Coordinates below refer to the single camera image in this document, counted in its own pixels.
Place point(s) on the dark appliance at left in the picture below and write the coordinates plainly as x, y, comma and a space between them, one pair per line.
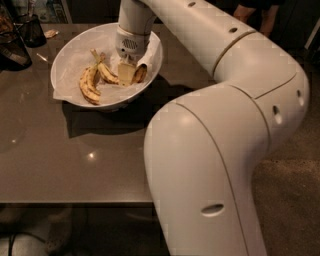
13, 54

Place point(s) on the black mesh pen cup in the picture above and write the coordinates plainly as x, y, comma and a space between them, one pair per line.
30, 30

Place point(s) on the small wrapper on table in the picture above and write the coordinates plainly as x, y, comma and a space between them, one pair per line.
51, 33

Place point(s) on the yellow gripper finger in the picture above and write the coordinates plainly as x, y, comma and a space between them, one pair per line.
126, 73

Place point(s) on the white bowl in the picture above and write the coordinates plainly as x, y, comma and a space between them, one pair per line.
110, 100

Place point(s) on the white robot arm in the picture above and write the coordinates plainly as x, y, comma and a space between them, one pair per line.
200, 149

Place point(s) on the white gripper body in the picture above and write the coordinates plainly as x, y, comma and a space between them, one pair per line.
130, 46

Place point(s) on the white paper liner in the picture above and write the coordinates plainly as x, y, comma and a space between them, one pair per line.
73, 63

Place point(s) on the small shiny utensil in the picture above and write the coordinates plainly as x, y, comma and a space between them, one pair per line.
42, 57

